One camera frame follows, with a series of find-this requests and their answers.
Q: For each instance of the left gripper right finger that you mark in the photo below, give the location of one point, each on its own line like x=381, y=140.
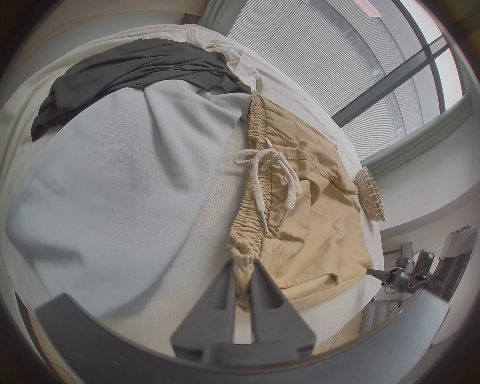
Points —
x=287, y=330

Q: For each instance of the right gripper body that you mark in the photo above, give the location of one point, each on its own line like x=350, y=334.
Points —
x=399, y=282

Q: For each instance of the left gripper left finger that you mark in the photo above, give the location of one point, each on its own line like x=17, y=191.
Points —
x=200, y=328

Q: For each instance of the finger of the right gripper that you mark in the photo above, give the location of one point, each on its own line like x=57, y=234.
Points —
x=384, y=278

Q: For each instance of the tan shorts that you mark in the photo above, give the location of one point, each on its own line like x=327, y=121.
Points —
x=318, y=225

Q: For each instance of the round woven basket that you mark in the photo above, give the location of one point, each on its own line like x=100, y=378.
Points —
x=369, y=195

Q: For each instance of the pale blue garment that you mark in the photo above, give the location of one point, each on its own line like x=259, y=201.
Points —
x=112, y=187

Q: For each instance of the bed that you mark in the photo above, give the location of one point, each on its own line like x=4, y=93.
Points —
x=285, y=82

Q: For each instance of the green garment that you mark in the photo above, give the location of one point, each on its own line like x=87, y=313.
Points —
x=259, y=85

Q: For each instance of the white garment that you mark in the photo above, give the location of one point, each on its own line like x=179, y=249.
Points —
x=240, y=60

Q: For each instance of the black garment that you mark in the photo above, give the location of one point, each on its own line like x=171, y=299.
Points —
x=131, y=63

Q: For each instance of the window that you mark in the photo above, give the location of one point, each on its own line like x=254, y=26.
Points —
x=318, y=56

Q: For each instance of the grey-green curtain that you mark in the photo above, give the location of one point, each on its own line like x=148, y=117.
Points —
x=217, y=15

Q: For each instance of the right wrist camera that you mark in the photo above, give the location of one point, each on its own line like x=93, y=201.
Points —
x=403, y=262

